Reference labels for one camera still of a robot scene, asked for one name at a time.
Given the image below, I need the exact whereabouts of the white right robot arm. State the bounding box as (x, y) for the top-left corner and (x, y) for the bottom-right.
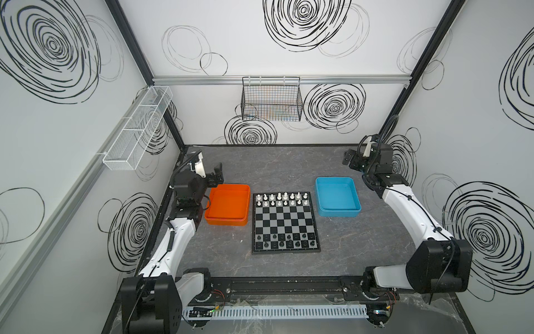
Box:
(343, 134), (473, 299)

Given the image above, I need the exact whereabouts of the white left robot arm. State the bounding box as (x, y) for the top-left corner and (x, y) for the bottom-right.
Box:
(120, 151), (224, 333)

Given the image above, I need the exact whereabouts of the orange plastic tray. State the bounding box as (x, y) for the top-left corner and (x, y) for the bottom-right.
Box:
(204, 184), (250, 226)

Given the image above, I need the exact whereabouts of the blue plastic tray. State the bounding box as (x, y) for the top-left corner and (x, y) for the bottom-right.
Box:
(315, 177), (362, 217)

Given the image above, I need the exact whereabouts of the white mesh shelf basket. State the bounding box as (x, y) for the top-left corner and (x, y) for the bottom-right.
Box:
(102, 86), (173, 171)

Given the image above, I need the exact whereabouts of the black and white chessboard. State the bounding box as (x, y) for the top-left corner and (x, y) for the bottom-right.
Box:
(252, 191), (321, 254)

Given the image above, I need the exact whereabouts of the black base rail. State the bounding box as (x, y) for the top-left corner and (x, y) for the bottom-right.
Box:
(174, 274), (453, 303)

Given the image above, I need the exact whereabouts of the black wire basket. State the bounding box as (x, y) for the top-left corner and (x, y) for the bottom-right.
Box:
(240, 83), (304, 122)

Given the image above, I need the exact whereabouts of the aluminium wall rail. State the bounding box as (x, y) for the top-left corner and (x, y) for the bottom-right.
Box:
(153, 75), (412, 86)

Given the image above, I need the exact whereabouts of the white slotted cable duct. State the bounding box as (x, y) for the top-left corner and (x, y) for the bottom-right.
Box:
(183, 304), (369, 321)

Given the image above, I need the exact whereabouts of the black right frame post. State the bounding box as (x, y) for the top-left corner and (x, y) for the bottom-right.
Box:
(378, 0), (466, 140)

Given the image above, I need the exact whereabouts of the black vertical frame post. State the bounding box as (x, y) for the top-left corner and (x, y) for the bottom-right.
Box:
(105, 0), (188, 153)

